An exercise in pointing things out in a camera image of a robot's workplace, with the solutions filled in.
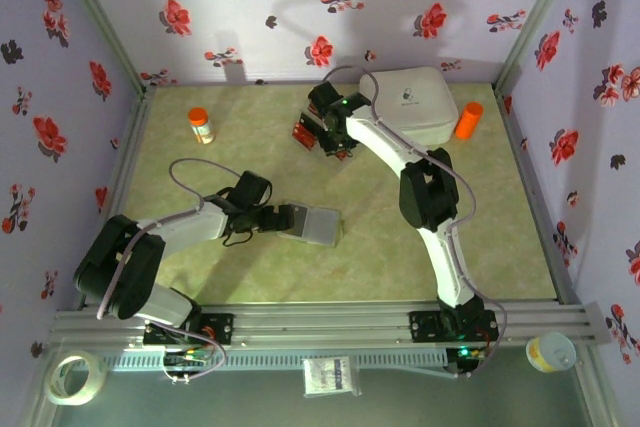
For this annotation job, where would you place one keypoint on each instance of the clear tape roll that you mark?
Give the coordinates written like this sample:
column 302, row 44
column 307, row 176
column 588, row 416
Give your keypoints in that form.
column 75, row 401

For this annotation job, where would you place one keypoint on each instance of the red VIP card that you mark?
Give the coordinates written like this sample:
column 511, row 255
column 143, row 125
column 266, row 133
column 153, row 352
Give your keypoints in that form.
column 303, row 136
column 313, row 108
column 341, row 150

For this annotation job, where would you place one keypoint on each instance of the white medicine case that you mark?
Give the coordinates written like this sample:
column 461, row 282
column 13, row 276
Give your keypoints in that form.
column 425, row 107

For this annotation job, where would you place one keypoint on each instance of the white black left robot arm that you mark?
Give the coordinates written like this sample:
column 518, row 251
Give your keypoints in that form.
column 190, row 229

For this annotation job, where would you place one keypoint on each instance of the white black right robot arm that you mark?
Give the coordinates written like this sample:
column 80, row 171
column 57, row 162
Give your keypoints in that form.
column 380, row 137

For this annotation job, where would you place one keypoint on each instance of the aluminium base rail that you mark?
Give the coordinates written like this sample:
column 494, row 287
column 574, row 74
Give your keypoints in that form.
column 325, row 319

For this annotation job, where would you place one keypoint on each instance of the black VIP card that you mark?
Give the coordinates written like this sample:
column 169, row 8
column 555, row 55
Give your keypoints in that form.
column 305, row 120

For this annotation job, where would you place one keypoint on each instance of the white yellow cup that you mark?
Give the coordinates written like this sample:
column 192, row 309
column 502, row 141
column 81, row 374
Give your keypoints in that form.
column 550, row 353

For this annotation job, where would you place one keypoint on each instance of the small controller circuit board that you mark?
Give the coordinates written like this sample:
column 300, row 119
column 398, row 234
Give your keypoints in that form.
column 190, row 358
column 465, row 352

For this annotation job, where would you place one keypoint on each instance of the clear plastic packet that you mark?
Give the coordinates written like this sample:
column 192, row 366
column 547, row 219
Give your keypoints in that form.
column 332, row 377

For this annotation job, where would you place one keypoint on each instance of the aluminium frame post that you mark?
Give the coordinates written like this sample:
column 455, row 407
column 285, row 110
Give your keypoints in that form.
column 107, row 22
column 536, row 22

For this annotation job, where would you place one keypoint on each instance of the aluminium table side rail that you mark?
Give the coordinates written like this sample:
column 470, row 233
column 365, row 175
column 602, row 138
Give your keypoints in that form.
column 527, row 172
column 125, row 172

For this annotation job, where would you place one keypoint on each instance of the orange cylinder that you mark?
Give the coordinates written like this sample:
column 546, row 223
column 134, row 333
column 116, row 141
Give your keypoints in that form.
column 469, row 121

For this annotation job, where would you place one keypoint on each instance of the orange-capped pill bottle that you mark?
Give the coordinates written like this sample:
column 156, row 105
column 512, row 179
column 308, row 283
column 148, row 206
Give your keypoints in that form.
column 201, row 126

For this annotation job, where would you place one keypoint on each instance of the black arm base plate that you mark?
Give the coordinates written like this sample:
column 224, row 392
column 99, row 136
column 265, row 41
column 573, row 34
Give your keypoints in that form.
column 220, row 327
column 425, row 327

